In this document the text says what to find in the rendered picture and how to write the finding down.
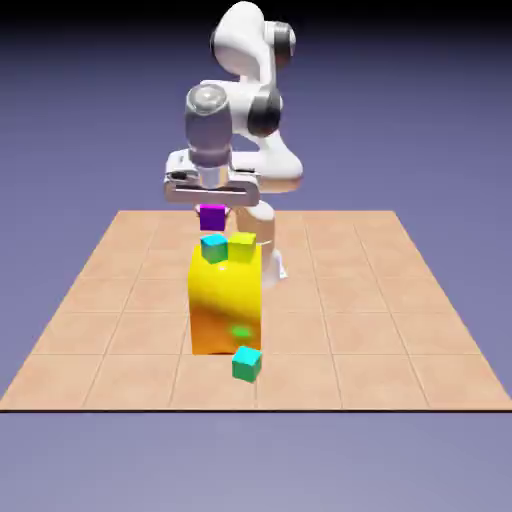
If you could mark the small cyan cube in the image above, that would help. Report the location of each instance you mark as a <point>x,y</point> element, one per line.
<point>214,248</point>

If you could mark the small green cube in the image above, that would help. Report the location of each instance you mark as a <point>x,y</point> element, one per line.
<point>246,364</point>

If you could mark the large yellow box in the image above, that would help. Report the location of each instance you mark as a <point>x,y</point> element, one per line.
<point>224,304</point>

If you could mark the small yellow cube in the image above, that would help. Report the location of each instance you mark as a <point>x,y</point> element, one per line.
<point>242,247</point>

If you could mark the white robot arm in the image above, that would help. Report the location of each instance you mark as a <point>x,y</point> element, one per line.
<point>240,44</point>

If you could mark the small purple cube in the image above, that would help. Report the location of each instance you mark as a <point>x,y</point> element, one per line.
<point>212,218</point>

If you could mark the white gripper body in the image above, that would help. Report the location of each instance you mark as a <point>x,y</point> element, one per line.
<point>212,194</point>

